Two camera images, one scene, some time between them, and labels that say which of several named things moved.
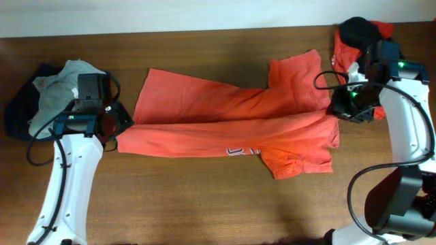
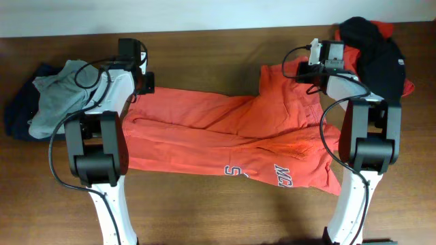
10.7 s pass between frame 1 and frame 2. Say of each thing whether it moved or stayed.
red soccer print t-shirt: moved
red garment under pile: stayed
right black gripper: moved
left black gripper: moved
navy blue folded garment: stayed
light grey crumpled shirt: stayed
